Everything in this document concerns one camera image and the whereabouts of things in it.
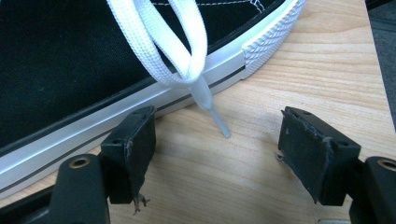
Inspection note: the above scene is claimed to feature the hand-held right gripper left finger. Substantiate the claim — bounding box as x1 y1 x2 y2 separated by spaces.
100 105 157 216

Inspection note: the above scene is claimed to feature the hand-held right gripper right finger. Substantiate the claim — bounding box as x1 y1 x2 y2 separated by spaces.
276 105 362 206

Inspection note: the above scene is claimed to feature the black white canvas sneaker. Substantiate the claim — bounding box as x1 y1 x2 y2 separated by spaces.
0 0 307 200

